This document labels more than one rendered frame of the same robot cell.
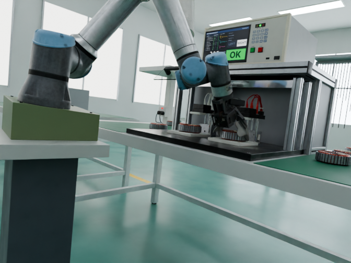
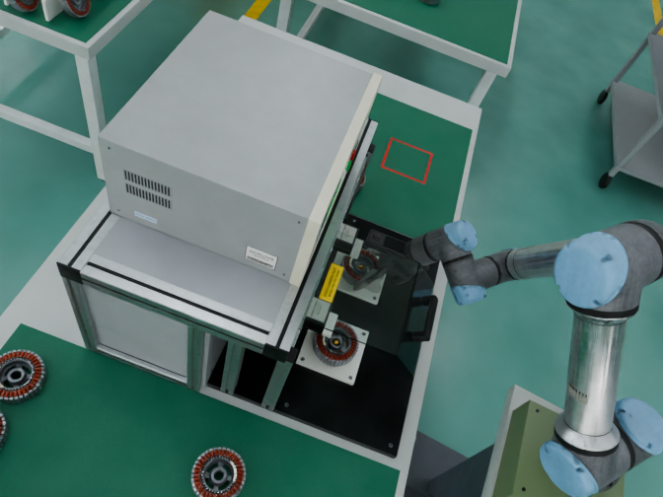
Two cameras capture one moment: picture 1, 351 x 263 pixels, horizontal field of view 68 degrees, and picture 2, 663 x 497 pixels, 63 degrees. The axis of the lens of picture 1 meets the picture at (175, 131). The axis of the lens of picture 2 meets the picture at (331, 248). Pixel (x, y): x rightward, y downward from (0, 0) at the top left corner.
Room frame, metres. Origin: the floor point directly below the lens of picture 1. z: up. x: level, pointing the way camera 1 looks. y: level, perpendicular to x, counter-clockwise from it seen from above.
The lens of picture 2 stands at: (1.75, 0.32, 1.99)
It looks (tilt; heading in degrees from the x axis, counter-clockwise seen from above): 53 degrees down; 226
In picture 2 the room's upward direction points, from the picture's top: 22 degrees clockwise
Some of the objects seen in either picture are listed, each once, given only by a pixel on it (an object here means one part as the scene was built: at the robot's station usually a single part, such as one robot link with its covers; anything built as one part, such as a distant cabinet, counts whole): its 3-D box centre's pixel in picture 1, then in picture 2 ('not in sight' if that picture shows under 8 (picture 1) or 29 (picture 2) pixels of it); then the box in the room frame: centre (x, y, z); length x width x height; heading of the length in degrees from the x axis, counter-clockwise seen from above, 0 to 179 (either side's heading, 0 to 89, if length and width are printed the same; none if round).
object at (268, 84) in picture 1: (228, 83); (332, 240); (1.23, -0.22, 1.03); 0.62 x 0.01 x 0.03; 46
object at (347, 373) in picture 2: (189, 133); (332, 347); (1.24, -0.07, 0.78); 0.15 x 0.15 x 0.01; 46
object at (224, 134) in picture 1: (233, 135); not in sight; (1.08, -0.24, 0.80); 0.11 x 0.11 x 0.04
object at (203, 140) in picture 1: (211, 140); (339, 309); (1.17, -0.16, 0.76); 0.64 x 0.47 x 0.02; 46
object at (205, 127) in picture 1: (207, 129); not in sight; (1.35, -0.17, 0.80); 0.07 x 0.05 x 0.06; 46
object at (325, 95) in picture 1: (319, 119); not in sight; (1.23, -0.66, 0.91); 0.28 x 0.03 x 0.32; 136
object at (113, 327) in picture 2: not in sight; (140, 334); (1.68, -0.19, 0.91); 0.28 x 0.03 x 0.32; 136
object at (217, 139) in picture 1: (233, 141); not in sight; (1.08, -0.24, 0.78); 0.15 x 0.15 x 0.01; 46
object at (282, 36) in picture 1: (258, 53); (253, 141); (1.39, -0.38, 1.22); 0.44 x 0.39 x 0.20; 46
